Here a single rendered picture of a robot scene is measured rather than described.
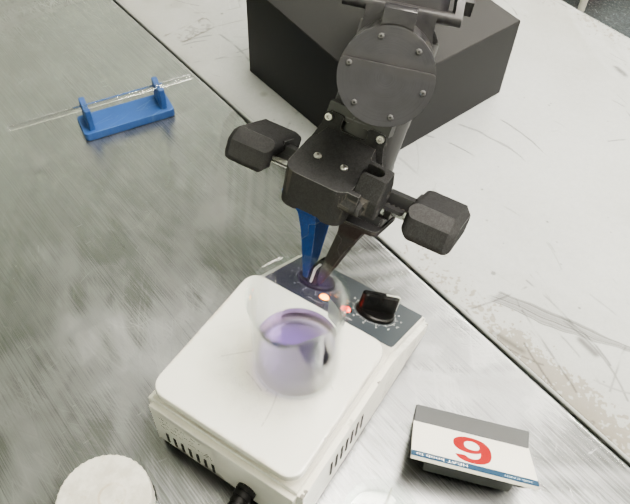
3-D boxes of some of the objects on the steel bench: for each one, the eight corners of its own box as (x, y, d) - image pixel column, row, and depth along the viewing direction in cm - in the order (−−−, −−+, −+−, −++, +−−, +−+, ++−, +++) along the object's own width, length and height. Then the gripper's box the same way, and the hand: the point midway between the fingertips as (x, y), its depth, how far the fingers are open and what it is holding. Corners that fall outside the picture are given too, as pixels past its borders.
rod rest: (165, 98, 79) (160, 72, 76) (175, 115, 77) (171, 89, 74) (78, 123, 76) (70, 97, 73) (87, 142, 74) (79, 116, 71)
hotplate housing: (300, 268, 64) (301, 210, 58) (426, 336, 60) (442, 282, 54) (137, 463, 52) (116, 417, 46) (280, 564, 48) (279, 529, 42)
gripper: (506, 137, 50) (427, 315, 57) (283, 49, 55) (233, 223, 61) (493, 151, 45) (408, 346, 51) (247, 51, 49) (197, 242, 56)
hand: (326, 241), depth 55 cm, fingers closed, pressing on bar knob
